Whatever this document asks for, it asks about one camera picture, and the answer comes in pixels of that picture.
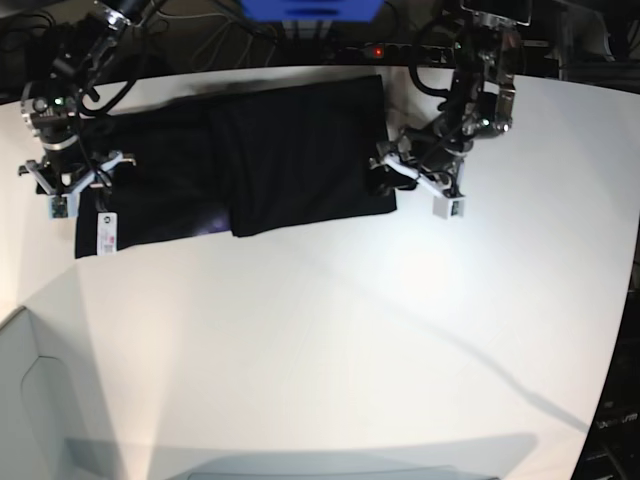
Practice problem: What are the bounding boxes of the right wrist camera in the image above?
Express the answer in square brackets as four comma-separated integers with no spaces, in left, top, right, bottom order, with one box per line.
[47,195,79,220]

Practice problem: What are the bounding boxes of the blue plastic box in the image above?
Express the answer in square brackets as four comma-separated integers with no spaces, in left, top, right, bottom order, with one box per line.
[241,0,384,22]

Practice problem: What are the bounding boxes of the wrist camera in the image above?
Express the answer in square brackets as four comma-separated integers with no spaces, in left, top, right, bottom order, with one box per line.
[47,195,79,220]
[433,196,466,220]

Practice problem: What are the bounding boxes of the black power strip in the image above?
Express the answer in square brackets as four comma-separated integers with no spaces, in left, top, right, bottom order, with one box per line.
[330,43,455,68]

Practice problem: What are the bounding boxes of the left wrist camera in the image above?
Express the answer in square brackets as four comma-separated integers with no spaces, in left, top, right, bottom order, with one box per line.
[433,196,466,220]

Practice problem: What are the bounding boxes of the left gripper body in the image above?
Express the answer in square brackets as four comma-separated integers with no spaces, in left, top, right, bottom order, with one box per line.
[367,137,466,199]

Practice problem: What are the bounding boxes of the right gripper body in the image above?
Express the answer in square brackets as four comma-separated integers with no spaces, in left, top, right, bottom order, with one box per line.
[18,151,136,213]

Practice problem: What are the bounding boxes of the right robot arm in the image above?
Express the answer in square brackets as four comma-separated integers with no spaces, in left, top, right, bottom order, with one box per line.
[18,1,163,219]

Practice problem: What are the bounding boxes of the black T-shirt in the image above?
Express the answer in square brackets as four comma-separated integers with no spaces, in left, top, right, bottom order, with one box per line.
[75,75,396,258]

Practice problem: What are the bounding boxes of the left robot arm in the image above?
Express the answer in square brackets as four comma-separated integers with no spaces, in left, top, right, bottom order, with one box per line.
[366,1,532,219]

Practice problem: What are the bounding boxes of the white T-shirt label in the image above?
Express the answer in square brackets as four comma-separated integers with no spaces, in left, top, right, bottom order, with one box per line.
[96,212,118,256]

